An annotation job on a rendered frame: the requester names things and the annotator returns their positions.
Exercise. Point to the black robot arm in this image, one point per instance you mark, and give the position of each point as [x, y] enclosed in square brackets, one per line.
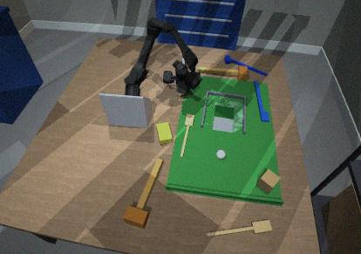
[138, 72]

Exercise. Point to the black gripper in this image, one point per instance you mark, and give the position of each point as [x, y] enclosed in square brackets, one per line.
[169, 78]

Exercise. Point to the green putting mat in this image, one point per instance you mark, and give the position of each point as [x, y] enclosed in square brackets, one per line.
[248, 156]

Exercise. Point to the white golf ball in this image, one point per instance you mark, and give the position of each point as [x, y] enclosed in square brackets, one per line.
[221, 154]

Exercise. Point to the tan cube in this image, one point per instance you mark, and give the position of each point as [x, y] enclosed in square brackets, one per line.
[268, 181]

